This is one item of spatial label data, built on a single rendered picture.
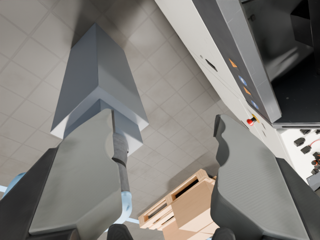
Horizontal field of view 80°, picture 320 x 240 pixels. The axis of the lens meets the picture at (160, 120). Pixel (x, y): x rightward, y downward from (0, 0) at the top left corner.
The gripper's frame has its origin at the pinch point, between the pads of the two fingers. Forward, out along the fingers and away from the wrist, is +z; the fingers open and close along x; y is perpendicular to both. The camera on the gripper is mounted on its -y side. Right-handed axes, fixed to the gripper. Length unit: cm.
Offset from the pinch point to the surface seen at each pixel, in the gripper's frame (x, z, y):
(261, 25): 29, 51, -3
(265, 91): 31, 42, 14
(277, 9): 32, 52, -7
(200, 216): 57, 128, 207
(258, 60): 24.4, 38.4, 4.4
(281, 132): 44, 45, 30
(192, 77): 28, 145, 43
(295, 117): 45, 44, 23
